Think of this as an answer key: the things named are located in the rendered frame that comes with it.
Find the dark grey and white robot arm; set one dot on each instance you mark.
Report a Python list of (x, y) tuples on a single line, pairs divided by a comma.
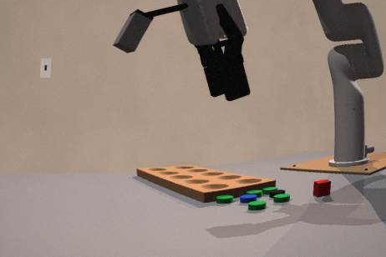
[(347, 63)]

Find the black disc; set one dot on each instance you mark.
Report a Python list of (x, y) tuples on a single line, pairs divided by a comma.
[(274, 192)]

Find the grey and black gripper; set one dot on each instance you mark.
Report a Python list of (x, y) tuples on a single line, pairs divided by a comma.
[(204, 22)]

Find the green disc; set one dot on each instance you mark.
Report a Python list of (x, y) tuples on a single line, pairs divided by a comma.
[(257, 205), (224, 199), (281, 198), (266, 191), (258, 193)]

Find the red cube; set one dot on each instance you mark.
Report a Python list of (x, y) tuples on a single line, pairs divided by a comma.
[(321, 188)]

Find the blue disc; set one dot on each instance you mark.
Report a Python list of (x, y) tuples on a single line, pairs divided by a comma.
[(247, 198)]

